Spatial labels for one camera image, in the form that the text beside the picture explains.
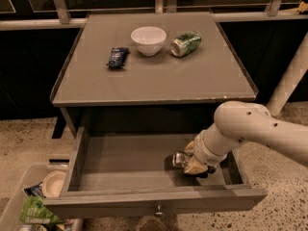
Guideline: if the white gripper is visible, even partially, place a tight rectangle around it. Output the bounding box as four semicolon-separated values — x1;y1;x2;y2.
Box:
184;130;227;175

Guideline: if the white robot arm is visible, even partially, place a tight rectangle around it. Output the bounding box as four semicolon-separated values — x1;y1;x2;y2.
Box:
184;101;308;175

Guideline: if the metal drawer knob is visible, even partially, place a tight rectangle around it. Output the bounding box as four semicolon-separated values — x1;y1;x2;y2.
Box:
155;204;164;217

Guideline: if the open grey top drawer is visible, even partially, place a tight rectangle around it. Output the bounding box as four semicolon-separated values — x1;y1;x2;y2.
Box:
45;126;267;218

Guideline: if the grey cabinet with flat top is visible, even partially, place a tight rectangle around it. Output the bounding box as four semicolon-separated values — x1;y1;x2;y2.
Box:
51;12;257;133

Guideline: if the green soda can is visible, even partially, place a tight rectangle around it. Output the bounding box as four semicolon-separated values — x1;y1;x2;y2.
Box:
170;31;202;58

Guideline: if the white ceramic bowl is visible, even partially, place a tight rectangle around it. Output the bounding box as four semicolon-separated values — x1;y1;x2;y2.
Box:
131;26;167;56

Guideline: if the dark blue snack packet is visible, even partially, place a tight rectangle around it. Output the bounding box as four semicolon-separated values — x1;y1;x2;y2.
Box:
107;47;130;69

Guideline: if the white paper bowl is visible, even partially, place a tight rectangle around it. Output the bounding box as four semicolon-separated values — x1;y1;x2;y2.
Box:
42;170;65;197

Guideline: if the dark snack bag in bin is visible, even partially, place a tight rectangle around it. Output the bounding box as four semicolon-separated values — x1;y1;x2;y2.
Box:
23;183;44;197

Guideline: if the green chip bag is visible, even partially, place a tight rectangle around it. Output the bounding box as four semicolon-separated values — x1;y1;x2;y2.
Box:
19;196;63;224

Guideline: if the clear plastic storage bin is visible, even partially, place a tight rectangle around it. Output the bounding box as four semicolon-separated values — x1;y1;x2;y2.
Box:
0;164;67;231

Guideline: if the metal window railing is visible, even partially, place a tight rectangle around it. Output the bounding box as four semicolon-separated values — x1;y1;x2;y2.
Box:
0;0;307;31

